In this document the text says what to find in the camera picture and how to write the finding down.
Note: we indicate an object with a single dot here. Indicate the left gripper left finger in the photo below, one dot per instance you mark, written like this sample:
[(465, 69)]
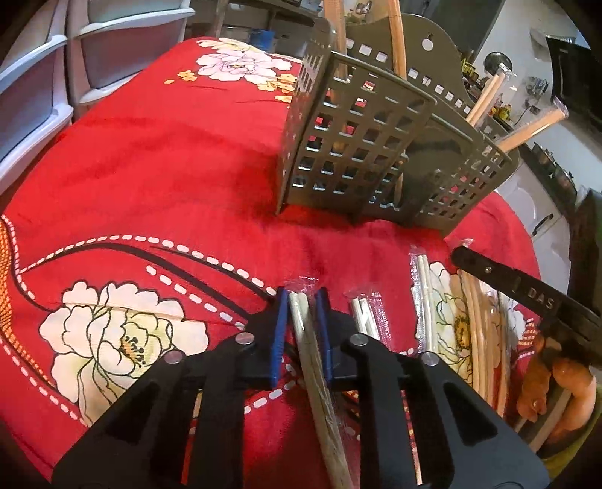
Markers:
[(181, 424)]

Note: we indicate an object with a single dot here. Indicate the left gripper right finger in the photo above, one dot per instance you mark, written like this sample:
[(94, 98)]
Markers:
[(421, 425)]

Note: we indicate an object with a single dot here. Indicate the white lower kitchen cabinets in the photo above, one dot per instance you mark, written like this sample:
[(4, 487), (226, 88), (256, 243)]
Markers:
[(543, 221)]

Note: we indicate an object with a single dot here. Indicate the right hand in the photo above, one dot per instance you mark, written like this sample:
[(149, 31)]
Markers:
[(557, 397)]

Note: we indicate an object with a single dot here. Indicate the wooden chopstick bundle on table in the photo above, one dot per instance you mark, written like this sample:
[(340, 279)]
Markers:
[(490, 352)]

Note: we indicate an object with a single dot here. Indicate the white wrapped chopstick pair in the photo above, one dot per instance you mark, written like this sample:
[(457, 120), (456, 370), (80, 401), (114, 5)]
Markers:
[(424, 305)]

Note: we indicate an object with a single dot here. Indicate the short wrapped chopstick pair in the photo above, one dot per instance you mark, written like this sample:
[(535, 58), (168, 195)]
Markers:
[(368, 310)]

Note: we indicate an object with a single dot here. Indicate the wrapped chopsticks in basket far right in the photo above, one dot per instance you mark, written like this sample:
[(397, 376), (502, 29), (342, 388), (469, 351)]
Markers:
[(556, 113)]

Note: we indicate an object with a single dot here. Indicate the wrapped chopsticks in basket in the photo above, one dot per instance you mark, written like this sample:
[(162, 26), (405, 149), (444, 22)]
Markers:
[(556, 113), (490, 95)]

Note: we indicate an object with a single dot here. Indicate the red floral tablecloth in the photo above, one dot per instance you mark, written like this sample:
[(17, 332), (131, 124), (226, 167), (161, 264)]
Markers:
[(150, 225)]

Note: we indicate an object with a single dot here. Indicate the black range hood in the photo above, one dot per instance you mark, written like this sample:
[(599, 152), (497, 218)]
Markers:
[(576, 81)]

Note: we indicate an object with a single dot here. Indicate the grey perforated utensil basket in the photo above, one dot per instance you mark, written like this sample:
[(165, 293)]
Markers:
[(361, 140)]

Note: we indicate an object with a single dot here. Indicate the wooden chopstick in basket centre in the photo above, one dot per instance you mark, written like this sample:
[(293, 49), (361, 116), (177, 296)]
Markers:
[(398, 38)]

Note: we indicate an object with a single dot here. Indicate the wooden chopstick in basket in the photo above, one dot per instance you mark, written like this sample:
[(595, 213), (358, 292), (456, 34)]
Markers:
[(398, 38), (334, 11)]

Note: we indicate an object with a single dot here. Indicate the white plastic drawer unit left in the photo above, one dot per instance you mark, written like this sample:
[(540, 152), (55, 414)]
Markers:
[(34, 103)]

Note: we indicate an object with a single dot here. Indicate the white plastic drawer unit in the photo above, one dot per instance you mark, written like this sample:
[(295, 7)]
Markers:
[(110, 42), (34, 103)]

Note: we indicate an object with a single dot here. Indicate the wooden chopstick in basket left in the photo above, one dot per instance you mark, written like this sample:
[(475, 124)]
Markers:
[(334, 11)]

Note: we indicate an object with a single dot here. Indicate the white plastic drawer unit right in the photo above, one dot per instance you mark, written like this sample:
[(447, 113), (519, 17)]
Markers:
[(110, 42)]

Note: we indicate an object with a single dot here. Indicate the blue bottle on shelf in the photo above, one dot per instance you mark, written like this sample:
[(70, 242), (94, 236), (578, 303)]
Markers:
[(263, 40)]

